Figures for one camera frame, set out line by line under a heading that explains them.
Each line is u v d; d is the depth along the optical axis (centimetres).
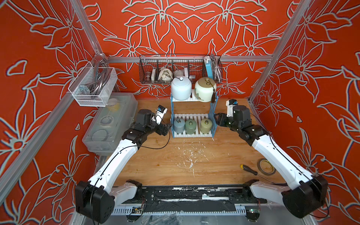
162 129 68
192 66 97
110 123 86
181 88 76
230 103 68
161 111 66
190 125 92
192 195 74
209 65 83
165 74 91
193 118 106
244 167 81
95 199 37
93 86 78
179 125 91
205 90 76
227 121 68
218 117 70
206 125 92
